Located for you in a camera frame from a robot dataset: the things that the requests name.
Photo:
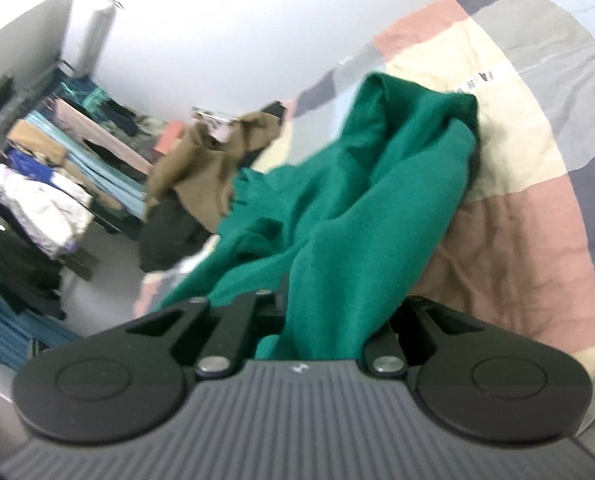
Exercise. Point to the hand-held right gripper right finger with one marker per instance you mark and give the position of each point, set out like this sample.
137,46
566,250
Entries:
395,335

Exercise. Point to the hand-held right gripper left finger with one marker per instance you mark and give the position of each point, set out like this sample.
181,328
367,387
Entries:
257,310

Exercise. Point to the green hoodie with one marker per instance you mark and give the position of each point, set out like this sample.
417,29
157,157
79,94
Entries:
352,210

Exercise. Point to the green clothes hangers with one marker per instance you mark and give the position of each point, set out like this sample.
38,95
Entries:
85,95

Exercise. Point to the black clothing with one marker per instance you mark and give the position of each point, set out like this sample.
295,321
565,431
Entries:
167,240

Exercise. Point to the brown clothing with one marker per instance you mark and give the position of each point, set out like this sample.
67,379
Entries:
202,185

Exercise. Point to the patchwork quilt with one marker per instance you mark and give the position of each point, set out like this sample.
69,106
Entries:
517,235

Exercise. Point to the pink box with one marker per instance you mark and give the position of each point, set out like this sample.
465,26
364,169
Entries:
170,136

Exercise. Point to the white printed packet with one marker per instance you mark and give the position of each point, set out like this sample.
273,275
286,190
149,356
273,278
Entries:
212,116

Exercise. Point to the light blue hanging garment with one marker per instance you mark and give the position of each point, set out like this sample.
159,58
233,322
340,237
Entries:
97,175

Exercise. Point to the beige pink hanging garment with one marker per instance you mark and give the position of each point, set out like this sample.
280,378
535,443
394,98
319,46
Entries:
102,132

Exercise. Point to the white puffer jacket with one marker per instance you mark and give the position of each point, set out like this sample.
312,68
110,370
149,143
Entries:
42,205

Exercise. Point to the dark teal hanging garment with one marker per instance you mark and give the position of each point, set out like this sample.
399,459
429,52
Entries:
12,325

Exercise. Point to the black hanging garment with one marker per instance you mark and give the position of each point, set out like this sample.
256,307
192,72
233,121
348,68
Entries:
12,260

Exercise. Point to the tan hanging garment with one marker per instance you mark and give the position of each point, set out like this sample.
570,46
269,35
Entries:
37,137

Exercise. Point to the white air conditioner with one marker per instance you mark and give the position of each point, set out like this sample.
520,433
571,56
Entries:
97,35

